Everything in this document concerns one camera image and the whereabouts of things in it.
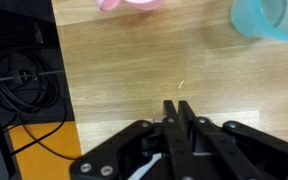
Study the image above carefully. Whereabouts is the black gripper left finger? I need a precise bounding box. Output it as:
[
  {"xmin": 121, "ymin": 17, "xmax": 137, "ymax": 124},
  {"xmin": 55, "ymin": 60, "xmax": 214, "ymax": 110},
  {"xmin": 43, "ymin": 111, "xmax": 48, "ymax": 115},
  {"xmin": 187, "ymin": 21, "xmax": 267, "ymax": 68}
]
[{"xmin": 69, "ymin": 99, "xmax": 198, "ymax": 180}]

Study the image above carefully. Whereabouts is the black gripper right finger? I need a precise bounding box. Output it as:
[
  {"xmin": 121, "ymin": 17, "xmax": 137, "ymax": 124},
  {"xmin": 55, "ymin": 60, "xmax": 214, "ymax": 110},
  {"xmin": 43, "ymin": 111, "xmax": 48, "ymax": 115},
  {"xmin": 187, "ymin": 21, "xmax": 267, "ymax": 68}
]
[{"xmin": 178, "ymin": 100, "xmax": 288, "ymax": 180}]

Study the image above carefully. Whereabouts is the pink plastic mug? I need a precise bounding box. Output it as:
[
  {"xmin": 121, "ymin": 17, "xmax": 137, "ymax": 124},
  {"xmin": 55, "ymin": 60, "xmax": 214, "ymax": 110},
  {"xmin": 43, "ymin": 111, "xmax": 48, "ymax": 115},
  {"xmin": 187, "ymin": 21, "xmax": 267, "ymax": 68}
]
[{"xmin": 95, "ymin": 0, "xmax": 165, "ymax": 13}]

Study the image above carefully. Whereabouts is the orange floor mat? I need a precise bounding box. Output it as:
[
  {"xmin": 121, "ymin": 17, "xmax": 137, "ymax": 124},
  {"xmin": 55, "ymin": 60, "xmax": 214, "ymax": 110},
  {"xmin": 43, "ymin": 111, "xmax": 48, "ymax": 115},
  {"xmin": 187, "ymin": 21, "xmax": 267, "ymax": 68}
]
[{"xmin": 8, "ymin": 121, "xmax": 83, "ymax": 180}]

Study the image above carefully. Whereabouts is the teal translucent cup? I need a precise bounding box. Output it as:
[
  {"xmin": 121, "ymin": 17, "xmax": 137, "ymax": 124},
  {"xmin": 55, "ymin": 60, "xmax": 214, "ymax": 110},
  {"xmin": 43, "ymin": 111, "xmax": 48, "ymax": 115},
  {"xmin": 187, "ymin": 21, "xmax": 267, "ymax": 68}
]
[{"xmin": 230, "ymin": 0, "xmax": 288, "ymax": 44}]

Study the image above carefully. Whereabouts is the black coiled floor cable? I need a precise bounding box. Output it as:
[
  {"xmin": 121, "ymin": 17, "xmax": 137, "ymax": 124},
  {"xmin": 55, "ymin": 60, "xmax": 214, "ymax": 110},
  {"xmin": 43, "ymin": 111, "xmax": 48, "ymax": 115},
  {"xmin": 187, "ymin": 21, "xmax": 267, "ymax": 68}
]
[{"xmin": 0, "ymin": 21, "xmax": 69, "ymax": 162}]

